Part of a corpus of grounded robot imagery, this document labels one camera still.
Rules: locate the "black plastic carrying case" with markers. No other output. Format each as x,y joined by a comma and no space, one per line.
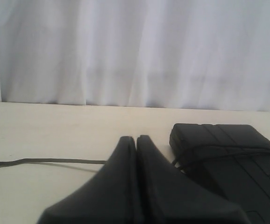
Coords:
232,161

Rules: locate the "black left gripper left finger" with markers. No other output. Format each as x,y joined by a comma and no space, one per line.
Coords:
110,197

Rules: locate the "white backdrop curtain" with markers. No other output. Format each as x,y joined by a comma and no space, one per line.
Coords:
195,54

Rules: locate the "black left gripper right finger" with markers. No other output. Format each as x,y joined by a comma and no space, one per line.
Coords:
169,197

